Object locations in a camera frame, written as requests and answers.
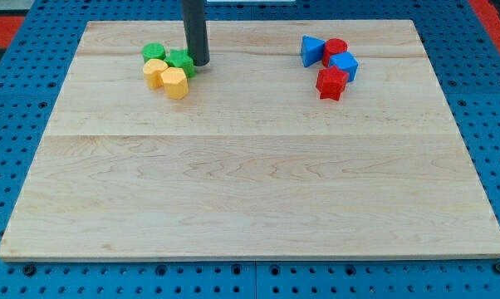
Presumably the green cylinder block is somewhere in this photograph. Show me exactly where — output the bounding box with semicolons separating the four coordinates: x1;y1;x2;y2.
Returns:
141;42;166;62

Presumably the yellow hexagon block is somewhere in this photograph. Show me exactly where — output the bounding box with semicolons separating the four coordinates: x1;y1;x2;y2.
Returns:
160;67;189;100

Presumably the red cylinder block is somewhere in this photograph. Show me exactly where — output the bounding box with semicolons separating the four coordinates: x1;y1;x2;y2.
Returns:
321;38;348;67

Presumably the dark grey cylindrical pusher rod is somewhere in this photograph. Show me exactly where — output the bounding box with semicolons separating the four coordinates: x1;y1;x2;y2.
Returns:
181;0;210;66

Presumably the blue cube block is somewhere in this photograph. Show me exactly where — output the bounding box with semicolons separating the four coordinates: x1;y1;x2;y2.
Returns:
328;51;359;82

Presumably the blue triangle block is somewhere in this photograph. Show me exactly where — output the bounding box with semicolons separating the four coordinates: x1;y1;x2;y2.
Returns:
301;36;326;67

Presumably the yellow heart block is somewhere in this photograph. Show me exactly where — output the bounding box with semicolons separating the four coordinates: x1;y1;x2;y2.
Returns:
143;58;169;90

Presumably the green star block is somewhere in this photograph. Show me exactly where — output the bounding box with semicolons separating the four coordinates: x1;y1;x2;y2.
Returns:
164;49;195;78

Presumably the red star block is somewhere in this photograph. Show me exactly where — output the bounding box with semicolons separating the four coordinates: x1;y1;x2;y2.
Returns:
316;66;349;101

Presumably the light wooden board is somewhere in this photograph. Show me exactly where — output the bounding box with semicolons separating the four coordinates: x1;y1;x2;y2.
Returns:
0;20;500;262

